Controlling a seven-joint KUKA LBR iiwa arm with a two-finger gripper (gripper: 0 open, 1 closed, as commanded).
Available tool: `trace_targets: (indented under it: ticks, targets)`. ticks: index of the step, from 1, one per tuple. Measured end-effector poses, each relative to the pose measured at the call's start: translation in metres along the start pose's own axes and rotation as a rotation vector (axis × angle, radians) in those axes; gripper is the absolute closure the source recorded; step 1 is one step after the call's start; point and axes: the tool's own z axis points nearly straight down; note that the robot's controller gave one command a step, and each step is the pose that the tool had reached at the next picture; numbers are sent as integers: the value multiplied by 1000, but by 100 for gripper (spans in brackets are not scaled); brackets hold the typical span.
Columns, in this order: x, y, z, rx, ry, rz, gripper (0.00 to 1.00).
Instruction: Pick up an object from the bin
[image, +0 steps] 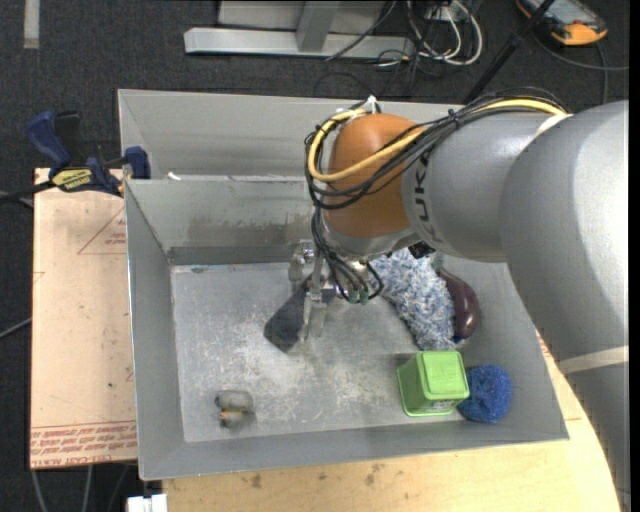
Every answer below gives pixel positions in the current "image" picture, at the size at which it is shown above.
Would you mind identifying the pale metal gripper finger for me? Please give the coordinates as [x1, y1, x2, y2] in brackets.
[311, 295, 327, 338]
[300, 293, 313, 347]

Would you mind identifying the dark grey flat block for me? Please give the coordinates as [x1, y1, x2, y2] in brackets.
[263, 288, 310, 354]

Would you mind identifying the grey metal bin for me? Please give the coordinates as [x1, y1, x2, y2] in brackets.
[117, 88, 571, 482]

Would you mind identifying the blue and white fluffy cloth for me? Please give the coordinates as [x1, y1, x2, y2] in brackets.
[368, 248, 457, 352]

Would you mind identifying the grey toy animal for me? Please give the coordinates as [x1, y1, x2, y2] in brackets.
[214, 389, 257, 430]

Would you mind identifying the green box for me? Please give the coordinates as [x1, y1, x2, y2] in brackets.
[396, 349, 472, 418]

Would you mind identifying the purple toy eggplant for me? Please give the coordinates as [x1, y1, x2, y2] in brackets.
[437, 268, 482, 341]

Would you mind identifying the blue sponge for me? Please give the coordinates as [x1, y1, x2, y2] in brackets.
[456, 363, 513, 426]

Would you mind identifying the brown cardboard board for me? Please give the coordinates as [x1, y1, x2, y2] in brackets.
[29, 167, 139, 471]

